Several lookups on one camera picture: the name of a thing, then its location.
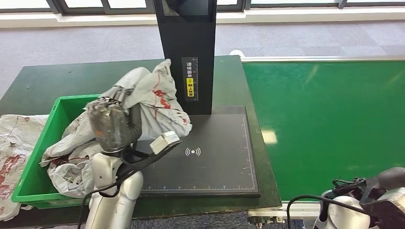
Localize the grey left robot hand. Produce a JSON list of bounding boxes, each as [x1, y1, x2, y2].
[[86, 86, 143, 154]]

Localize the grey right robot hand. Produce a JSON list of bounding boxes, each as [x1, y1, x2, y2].
[[361, 167, 405, 205]]

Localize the grey parcel bag red print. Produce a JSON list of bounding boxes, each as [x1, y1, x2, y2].
[[39, 110, 102, 167]]

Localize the white parcel bag red marks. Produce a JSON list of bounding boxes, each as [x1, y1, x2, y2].
[[98, 59, 193, 141]]

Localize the green conveyor belt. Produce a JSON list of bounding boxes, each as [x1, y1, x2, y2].
[[242, 61, 405, 202]]

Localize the black inbound scanner machine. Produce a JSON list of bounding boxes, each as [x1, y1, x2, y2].
[[134, 0, 261, 198]]

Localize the dark green table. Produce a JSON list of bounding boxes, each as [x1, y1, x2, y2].
[[0, 55, 282, 228]]

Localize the green plastic crate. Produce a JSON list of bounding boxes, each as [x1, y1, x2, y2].
[[11, 94, 102, 209]]

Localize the flat white bag red print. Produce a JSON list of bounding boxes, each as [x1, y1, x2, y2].
[[0, 114, 50, 221]]

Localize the white window sill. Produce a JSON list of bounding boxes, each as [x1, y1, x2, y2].
[[0, 6, 405, 29]]

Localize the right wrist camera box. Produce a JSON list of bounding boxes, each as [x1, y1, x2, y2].
[[362, 187, 405, 229]]

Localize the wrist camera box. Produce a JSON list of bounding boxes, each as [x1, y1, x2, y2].
[[149, 131, 181, 156], [362, 187, 405, 229]]

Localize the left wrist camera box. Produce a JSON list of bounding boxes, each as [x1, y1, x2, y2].
[[149, 131, 181, 156]]

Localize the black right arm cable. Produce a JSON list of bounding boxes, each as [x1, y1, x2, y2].
[[286, 195, 368, 229]]

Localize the aluminium conveyor frame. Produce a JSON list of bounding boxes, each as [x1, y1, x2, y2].
[[229, 49, 405, 229]]

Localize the dark window frame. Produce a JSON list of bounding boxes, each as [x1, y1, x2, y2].
[[0, 0, 405, 16]]

